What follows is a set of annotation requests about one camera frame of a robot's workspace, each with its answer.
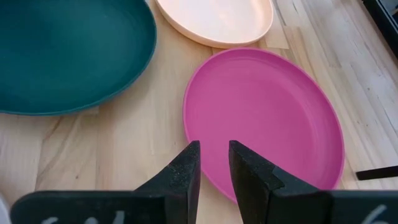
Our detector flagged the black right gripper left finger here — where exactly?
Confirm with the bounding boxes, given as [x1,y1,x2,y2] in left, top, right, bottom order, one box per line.
[9,140,201,224]

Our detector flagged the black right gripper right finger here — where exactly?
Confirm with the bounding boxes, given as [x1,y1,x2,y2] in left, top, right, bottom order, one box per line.
[229,139,398,224]

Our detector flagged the pink plate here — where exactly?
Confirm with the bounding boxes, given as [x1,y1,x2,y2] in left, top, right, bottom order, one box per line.
[182,47,345,205]

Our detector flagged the dark teal plate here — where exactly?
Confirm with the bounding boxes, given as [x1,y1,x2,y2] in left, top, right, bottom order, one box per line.
[0,0,157,116]

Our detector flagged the pale peach plate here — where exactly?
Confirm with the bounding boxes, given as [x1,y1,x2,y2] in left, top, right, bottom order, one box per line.
[154,0,274,49]

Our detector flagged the black metal table frame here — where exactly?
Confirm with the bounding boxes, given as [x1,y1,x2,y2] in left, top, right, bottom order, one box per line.
[362,0,398,58]

